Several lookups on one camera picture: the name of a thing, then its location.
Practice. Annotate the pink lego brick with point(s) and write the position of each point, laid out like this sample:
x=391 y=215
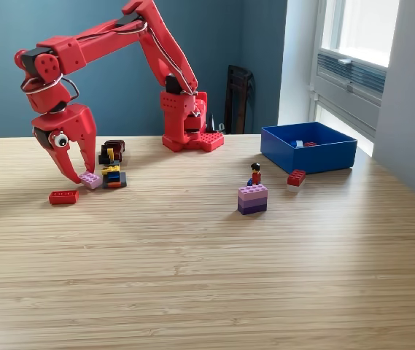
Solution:
x=92 y=181

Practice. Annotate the red lego brick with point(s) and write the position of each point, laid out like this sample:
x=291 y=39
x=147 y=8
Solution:
x=63 y=197

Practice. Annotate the yellow black toy digger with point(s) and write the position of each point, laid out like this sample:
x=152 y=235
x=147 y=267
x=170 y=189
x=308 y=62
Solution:
x=114 y=179

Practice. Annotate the blue and white brick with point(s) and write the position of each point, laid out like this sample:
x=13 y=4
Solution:
x=296 y=143

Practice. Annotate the red and white brick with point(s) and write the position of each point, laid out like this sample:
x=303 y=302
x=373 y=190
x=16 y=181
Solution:
x=310 y=144

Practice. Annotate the blue plastic bin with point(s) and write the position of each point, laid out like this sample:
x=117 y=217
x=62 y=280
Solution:
x=324 y=160

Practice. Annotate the red lego toy figure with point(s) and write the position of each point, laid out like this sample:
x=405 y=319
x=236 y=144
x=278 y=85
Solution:
x=256 y=176

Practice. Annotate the dark red toy car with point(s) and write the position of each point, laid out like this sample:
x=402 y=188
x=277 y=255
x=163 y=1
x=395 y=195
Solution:
x=116 y=147

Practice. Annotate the pink purple brick stack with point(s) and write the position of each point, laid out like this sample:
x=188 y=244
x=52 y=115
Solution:
x=252 y=200

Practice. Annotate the red brick on white brick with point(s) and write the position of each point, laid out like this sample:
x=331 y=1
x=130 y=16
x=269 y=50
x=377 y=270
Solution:
x=296 y=178

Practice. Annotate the grey window vent grille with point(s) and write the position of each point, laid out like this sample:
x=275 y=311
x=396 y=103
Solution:
x=367 y=74

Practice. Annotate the white window frame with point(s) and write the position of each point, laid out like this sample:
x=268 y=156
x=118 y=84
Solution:
x=367 y=29

